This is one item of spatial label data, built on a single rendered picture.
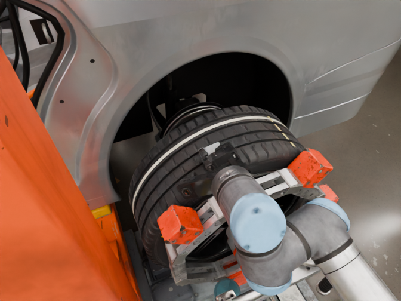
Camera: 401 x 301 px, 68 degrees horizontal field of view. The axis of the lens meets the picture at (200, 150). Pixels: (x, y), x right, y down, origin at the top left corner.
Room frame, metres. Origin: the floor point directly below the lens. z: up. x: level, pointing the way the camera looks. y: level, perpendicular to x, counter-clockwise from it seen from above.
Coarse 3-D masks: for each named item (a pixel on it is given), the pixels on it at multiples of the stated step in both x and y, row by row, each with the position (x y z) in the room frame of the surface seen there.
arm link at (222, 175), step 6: (228, 168) 0.37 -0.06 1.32; (234, 168) 0.37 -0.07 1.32; (240, 168) 0.37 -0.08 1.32; (216, 174) 0.37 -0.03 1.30; (222, 174) 0.36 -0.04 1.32; (228, 174) 0.35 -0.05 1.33; (234, 174) 0.35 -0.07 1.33; (216, 180) 0.35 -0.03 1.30; (222, 180) 0.34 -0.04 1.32; (216, 186) 0.34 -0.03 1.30; (216, 192) 0.32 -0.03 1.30; (216, 198) 0.32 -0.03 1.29
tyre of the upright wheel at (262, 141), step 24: (192, 120) 0.67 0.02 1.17; (216, 120) 0.67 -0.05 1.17; (240, 120) 0.66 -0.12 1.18; (264, 120) 0.69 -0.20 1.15; (168, 144) 0.60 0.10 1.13; (192, 144) 0.59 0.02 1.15; (240, 144) 0.56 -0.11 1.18; (264, 144) 0.57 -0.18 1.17; (288, 144) 0.60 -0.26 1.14; (144, 168) 0.57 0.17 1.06; (168, 168) 0.53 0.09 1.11; (192, 168) 0.50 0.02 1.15; (264, 168) 0.53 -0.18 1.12; (144, 192) 0.50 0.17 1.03; (168, 192) 0.46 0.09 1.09; (144, 216) 0.44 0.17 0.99; (144, 240) 0.40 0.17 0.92; (168, 264) 0.39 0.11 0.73
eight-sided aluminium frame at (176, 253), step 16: (272, 176) 0.49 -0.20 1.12; (288, 176) 0.49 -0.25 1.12; (272, 192) 0.44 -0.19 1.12; (288, 192) 0.46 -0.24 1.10; (304, 192) 0.50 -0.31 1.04; (320, 192) 0.52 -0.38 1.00; (208, 208) 0.41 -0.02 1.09; (208, 224) 0.37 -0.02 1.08; (176, 256) 0.32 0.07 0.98; (176, 272) 0.32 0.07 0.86; (192, 272) 0.39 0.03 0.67; (208, 272) 0.41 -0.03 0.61; (224, 272) 0.40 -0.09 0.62
